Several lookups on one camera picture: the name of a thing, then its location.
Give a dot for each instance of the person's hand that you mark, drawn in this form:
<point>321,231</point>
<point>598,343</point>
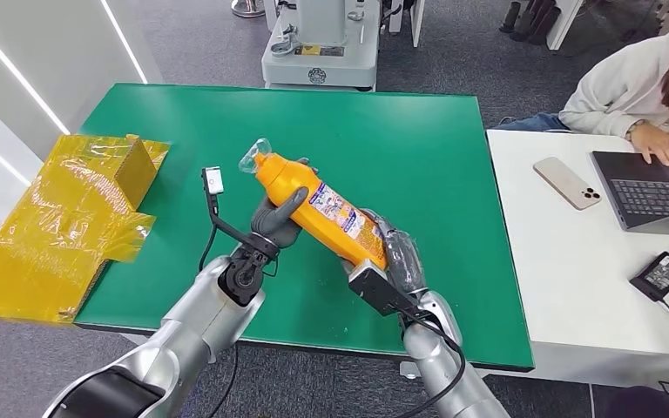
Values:
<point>660,141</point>

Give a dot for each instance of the white machine base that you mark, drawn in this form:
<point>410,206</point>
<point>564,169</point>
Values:
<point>323,57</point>

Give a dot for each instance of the dark grey laptop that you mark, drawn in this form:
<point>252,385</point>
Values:
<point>652,193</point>

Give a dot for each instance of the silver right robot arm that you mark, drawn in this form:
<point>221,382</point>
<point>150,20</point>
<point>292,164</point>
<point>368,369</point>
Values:
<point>438,357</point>

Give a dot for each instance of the beige smartphone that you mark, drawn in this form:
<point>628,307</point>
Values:
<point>566,183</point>

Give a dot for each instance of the round metal stanchion base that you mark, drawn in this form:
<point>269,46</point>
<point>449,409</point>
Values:
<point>248,7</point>

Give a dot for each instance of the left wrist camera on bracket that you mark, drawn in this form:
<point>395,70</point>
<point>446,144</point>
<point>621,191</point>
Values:
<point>214,180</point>

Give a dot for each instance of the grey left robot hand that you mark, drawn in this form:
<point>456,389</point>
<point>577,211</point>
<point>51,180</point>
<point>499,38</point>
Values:
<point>271,222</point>

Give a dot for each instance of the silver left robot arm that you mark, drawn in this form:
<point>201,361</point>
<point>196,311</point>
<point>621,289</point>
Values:
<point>196,329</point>

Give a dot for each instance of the black shoes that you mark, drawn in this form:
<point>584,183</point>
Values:
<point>531,20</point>

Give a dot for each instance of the black power adapter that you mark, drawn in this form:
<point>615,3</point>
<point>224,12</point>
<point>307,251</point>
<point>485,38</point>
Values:
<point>660,276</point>

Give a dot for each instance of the white desk panel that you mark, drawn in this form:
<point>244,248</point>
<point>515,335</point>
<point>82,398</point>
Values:
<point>565,20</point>

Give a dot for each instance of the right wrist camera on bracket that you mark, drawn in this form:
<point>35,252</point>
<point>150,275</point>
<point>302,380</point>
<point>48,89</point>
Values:
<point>375,288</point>

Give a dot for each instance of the white table foot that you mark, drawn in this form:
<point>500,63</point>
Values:
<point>414,370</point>

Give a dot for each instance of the yellow taped cardboard box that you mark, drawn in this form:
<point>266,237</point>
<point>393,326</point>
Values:
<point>63,231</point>

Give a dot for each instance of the person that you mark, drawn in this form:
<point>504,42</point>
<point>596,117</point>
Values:
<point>617,86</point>

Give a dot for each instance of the orange labelled bottle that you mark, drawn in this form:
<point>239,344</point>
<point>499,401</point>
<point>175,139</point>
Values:
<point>323,210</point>

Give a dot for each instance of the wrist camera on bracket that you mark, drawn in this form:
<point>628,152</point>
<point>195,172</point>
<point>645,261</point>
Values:
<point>214,180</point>
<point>375,288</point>

